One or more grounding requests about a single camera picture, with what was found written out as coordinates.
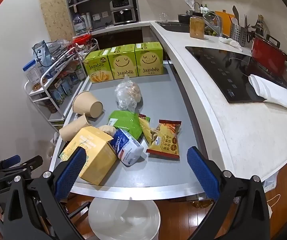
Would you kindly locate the yellow cardboard box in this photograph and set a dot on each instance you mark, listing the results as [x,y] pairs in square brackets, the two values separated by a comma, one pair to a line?
[96,155]

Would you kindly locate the beige crumpled paper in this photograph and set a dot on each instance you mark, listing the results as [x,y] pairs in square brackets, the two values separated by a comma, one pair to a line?
[106,129]

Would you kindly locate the green snack box face print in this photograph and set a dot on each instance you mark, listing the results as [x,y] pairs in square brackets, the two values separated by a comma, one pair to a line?
[123,62]
[148,60]

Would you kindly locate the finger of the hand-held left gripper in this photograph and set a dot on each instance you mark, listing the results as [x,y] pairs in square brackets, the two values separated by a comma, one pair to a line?
[21,168]
[11,160]

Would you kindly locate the red lid container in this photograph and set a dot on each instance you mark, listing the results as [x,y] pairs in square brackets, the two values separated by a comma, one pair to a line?
[82,40]

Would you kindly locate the kitchen sink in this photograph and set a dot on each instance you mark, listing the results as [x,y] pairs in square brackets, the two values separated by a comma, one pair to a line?
[173,27]

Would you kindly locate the brown paper cup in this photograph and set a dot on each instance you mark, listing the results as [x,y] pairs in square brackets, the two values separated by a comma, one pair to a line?
[73,128]
[84,103]

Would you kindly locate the white blue tissue pack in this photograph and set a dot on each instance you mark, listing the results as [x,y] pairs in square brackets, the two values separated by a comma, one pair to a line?
[126,150]

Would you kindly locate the white folded towel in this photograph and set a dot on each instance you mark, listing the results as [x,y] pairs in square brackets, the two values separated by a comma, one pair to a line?
[273,90]

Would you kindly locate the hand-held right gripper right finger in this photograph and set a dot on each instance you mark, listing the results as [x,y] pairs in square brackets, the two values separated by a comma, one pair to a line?
[203,175]

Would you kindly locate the white plastic lid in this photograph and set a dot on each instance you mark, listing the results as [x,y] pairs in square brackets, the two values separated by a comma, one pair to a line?
[123,220]

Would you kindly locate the green snack bag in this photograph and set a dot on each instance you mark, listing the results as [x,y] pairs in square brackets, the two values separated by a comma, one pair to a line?
[124,121]

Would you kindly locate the red pot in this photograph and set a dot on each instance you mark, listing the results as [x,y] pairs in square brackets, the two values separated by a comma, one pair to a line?
[266,55]

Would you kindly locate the black pan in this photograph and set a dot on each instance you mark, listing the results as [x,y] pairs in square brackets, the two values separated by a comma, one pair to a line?
[183,18]

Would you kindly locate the clear plastic bag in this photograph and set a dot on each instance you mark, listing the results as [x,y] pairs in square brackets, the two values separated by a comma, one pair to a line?
[127,93]

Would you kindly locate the clear drinking glasses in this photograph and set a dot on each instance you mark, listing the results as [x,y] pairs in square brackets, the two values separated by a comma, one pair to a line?
[164,17]

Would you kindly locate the grey air fryer oven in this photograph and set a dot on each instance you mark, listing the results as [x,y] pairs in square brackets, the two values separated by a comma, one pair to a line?
[123,12]

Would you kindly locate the large water bottle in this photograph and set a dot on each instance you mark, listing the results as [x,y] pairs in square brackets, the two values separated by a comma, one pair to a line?
[79,25]

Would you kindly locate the orange cutting board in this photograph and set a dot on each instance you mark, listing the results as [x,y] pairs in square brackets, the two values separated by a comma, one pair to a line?
[223,17]

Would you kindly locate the blue lid plastic jar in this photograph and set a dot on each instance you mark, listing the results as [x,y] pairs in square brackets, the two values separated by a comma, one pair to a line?
[32,73]

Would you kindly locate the blue pouch bag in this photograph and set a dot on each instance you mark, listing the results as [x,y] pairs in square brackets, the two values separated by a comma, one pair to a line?
[42,52]

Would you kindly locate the white crumpled cloth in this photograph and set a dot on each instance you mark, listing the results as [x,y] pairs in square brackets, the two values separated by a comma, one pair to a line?
[229,42]

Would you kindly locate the brown storage container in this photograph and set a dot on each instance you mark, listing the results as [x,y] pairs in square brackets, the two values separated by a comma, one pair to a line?
[196,28]

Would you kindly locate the green snack box fries print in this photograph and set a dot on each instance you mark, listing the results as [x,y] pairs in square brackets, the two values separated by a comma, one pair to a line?
[97,66]

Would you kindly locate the chrome faucet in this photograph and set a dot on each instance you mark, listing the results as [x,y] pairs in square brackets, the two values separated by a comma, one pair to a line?
[196,4]

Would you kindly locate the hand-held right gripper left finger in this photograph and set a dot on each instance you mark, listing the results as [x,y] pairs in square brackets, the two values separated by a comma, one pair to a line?
[68,175]

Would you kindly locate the metal utensil holder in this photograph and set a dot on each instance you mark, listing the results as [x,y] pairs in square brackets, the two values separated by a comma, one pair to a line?
[238,33]

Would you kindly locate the yellow snack packet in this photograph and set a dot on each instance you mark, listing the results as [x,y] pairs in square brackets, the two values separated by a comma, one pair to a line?
[146,130]

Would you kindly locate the black induction cooktop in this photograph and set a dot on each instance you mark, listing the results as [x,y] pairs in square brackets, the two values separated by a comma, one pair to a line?
[221,70]

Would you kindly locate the red orange snack packet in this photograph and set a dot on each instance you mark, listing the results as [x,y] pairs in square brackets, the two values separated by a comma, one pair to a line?
[166,142]

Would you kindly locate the grey spatula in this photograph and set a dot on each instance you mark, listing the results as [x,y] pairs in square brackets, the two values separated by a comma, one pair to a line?
[235,12]

